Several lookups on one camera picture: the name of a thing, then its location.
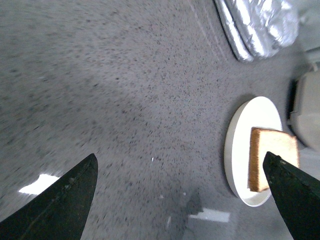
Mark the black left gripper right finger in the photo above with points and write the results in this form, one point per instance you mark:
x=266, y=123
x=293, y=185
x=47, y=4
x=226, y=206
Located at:
x=297, y=197

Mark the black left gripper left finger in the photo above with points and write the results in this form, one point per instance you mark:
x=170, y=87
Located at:
x=61, y=211

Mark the slice of brown bread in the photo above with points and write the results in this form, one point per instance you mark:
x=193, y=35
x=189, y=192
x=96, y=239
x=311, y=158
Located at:
x=264, y=140

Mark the beige toaster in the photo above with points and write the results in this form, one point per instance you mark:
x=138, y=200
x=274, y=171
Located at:
x=304, y=118

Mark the white round plate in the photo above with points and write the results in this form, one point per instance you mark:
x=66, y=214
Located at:
x=259, y=112

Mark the silver quilted oven mitt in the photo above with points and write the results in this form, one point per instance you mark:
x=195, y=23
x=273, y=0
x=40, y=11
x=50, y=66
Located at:
x=258, y=29

